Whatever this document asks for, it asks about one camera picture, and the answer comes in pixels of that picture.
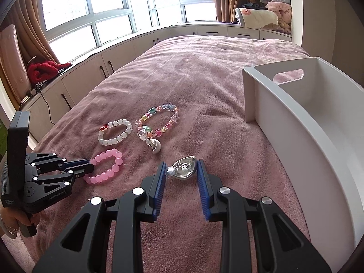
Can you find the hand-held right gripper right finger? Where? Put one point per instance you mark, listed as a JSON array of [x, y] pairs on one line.
[[202, 189]]

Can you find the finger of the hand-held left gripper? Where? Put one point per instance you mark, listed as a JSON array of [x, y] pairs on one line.
[[79, 163], [84, 171]]

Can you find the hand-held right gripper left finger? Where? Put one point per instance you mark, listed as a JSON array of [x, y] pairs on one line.
[[159, 189]]

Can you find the silver heart-shaped charm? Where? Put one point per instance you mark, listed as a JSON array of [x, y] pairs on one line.
[[184, 171]]

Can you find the white storage box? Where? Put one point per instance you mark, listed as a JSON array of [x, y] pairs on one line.
[[284, 136]]

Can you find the person's left hand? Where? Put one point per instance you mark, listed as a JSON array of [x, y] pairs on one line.
[[15, 219]]

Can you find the red knit garment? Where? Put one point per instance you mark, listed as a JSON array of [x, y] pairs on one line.
[[42, 71]]

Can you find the white window seat cabinet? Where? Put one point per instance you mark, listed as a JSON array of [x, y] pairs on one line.
[[85, 74]]

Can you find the pink bed blanket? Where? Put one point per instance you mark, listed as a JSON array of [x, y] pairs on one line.
[[199, 76]]

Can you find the bay window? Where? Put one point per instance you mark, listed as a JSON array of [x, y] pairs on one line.
[[113, 0]]

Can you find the cream flower-print blanket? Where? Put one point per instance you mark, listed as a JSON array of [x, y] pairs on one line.
[[256, 17]]

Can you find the pink fluffy blanket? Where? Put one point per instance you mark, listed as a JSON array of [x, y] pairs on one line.
[[281, 14]]

